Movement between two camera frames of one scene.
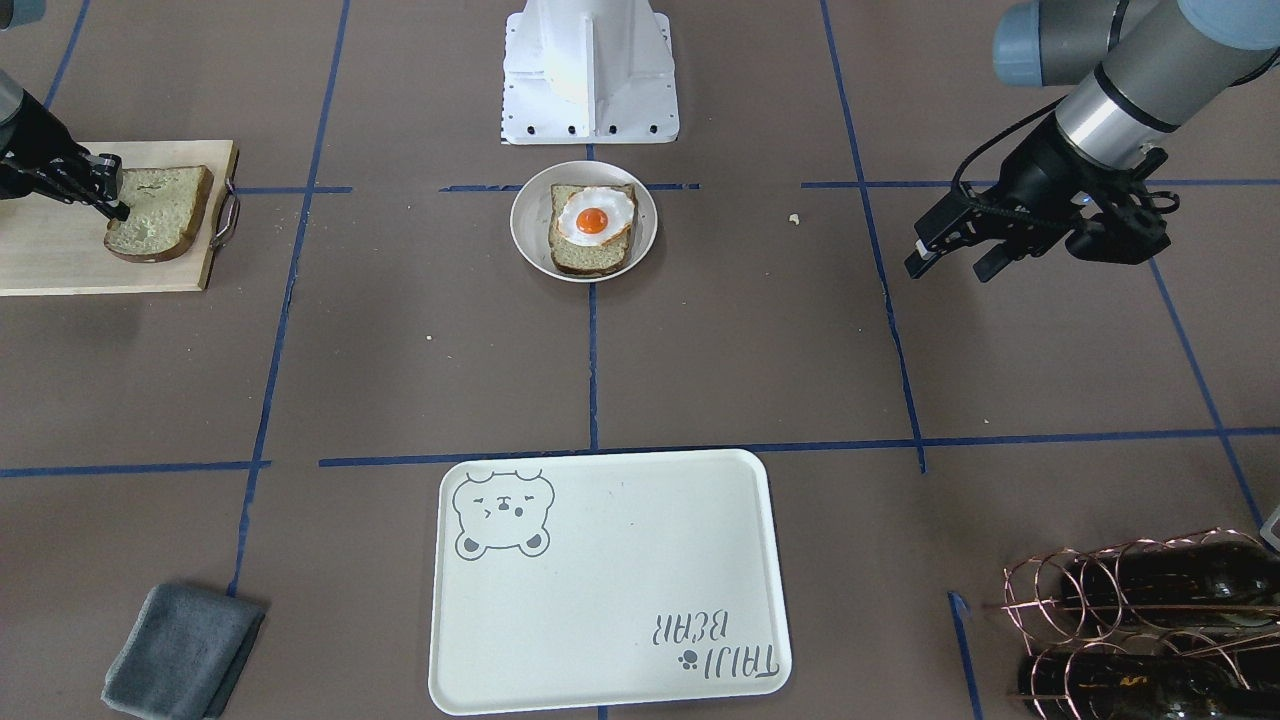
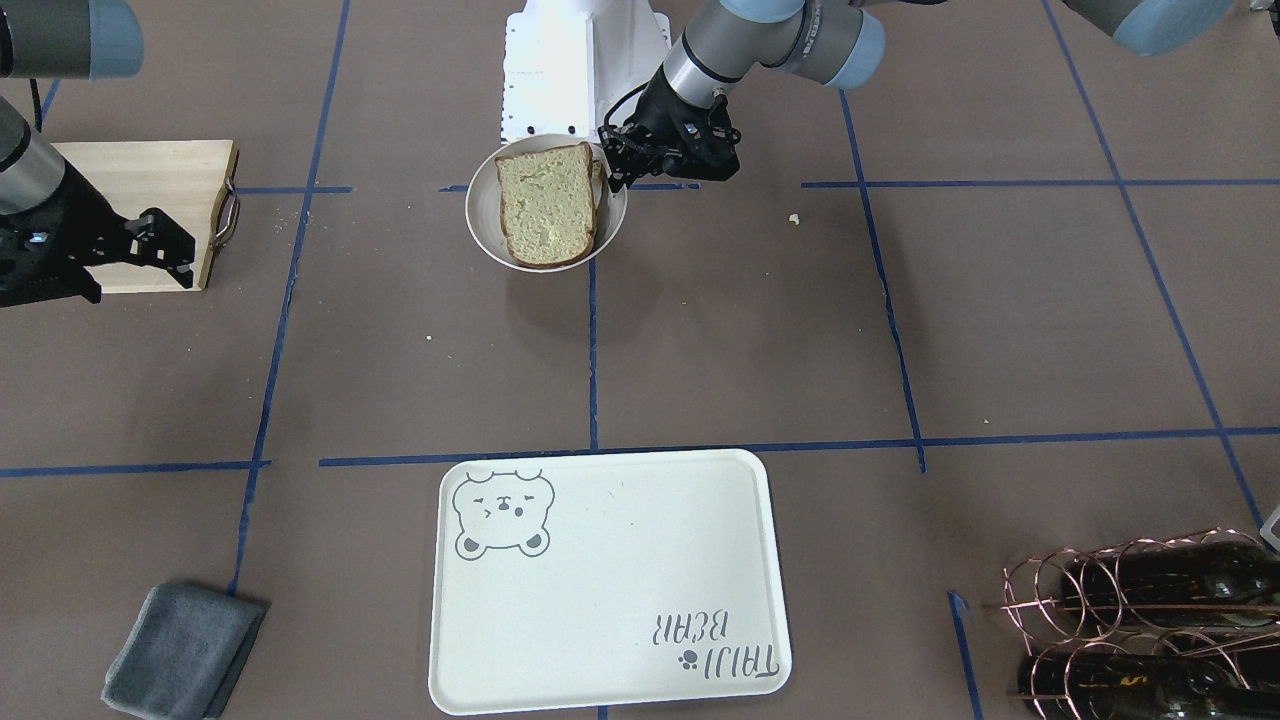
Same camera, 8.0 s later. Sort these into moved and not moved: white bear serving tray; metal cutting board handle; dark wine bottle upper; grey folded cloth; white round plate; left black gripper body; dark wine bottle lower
Moved: white round plate; left black gripper body
Not moved: dark wine bottle upper; metal cutting board handle; white bear serving tray; grey folded cloth; dark wine bottle lower
